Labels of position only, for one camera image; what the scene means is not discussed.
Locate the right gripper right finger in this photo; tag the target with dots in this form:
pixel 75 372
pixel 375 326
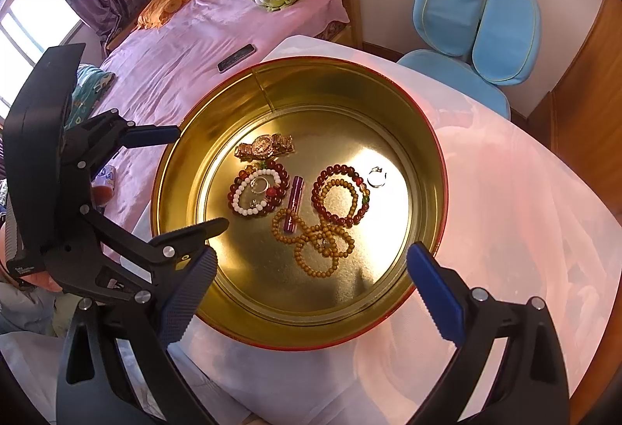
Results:
pixel 530 386

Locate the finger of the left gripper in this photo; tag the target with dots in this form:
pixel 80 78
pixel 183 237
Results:
pixel 149 135
pixel 189 239

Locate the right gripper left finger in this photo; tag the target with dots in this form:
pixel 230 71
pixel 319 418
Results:
pixel 93 386

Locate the white pearl bracelet red bead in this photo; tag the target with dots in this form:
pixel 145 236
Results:
pixel 264 185

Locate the purple lipstick tube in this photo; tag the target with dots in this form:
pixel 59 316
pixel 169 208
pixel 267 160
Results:
pixel 295 200

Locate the rose gold wristwatch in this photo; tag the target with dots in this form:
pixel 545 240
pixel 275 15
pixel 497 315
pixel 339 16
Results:
pixel 264 147

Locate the small silver charm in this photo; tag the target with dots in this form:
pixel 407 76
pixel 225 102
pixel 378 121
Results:
pixel 324 242

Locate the person's hand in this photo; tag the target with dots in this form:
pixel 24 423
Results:
pixel 39 279

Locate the grey zippered clothing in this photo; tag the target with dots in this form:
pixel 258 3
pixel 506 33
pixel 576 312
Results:
pixel 36 310

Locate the orange pillow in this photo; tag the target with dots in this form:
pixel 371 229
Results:
pixel 158 12

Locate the red gold round tin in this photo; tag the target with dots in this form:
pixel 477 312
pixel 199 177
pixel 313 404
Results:
pixel 327 172

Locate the white patterned tablecloth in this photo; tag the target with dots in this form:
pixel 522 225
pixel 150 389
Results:
pixel 520 224

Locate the wooden wardrobe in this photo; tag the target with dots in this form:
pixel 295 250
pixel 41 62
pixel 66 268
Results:
pixel 580 122

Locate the blue desk chair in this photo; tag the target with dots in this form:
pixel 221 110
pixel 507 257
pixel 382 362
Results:
pixel 477 46

